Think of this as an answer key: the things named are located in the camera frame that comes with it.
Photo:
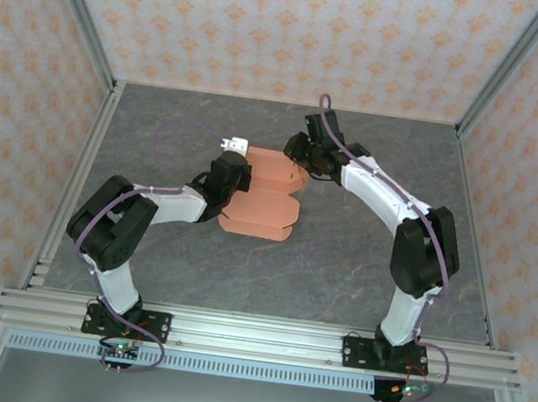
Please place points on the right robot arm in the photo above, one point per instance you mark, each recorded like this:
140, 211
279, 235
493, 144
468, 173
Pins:
420, 260

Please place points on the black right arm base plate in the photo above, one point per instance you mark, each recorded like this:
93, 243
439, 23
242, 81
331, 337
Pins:
358, 351

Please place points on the aluminium frame post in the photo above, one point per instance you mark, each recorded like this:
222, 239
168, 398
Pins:
513, 59
80, 3

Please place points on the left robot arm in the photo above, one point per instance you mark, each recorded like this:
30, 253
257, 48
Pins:
111, 235

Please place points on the aluminium table side rail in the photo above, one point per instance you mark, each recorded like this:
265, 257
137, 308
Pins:
105, 115
463, 162

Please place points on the aluminium mounting beam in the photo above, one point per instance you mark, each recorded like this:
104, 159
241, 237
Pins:
256, 338

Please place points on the black electronics mount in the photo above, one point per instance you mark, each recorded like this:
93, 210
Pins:
116, 363
383, 390

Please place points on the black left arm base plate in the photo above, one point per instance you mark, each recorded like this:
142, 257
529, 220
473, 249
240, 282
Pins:
158, 323

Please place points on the orange paper box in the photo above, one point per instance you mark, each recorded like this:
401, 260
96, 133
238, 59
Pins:
262, 215

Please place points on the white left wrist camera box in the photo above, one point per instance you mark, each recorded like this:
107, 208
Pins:
237, 144

